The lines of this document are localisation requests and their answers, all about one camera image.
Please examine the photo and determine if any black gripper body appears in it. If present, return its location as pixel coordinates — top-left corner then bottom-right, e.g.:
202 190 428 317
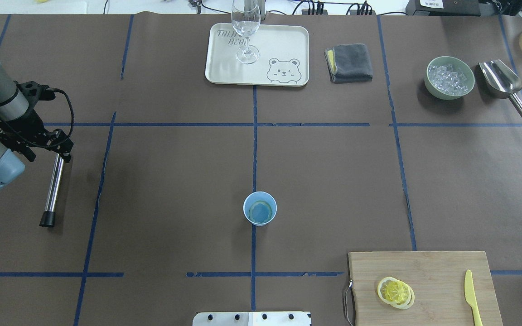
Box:
0 111 62 162

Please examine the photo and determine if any steel muddler black tip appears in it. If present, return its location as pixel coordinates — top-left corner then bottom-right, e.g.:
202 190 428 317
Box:
39 154 64 228

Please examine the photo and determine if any yellow lemon half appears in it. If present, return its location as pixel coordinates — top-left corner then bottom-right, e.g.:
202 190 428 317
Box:
377 277 415 310

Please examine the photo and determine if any light blue plastic cup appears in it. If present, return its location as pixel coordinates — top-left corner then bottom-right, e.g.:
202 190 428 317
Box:
243 191 278 226

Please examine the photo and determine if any clear wine glass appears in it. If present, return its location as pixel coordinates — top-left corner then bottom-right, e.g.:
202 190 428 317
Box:
231 0 261 64

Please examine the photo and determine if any cream bear tray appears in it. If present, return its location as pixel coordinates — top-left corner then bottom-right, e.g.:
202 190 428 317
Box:
205 23 310 87

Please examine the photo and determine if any grey folded cloth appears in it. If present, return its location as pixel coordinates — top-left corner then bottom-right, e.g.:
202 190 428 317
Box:
324 43 373 83

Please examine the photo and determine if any wooden cutting board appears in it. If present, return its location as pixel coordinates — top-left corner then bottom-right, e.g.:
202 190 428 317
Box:
348 251 502 326

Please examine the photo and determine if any black box device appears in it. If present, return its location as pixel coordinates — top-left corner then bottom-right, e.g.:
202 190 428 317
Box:
405 0 498 16

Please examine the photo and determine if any green bowl of ice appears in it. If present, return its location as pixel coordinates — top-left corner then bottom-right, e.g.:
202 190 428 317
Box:
424 56 476 101

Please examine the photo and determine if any yellow plastic knife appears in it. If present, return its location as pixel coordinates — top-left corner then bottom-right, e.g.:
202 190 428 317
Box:
464 269 483 326

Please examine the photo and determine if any steel ice scoop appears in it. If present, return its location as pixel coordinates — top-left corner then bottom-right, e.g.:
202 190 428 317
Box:
478 59 522 118

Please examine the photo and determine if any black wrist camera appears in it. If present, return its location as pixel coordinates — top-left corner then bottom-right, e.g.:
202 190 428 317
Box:
14 81 56 110

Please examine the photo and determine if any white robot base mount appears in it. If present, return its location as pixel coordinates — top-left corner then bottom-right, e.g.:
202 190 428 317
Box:
192 311 312 326

